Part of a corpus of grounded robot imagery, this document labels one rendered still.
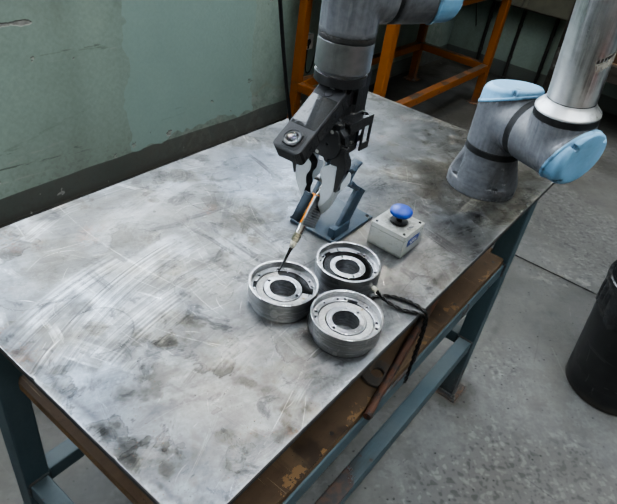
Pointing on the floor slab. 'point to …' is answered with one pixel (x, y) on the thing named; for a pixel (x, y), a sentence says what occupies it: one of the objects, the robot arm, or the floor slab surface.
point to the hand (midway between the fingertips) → (312, 203)
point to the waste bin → (613, 344)
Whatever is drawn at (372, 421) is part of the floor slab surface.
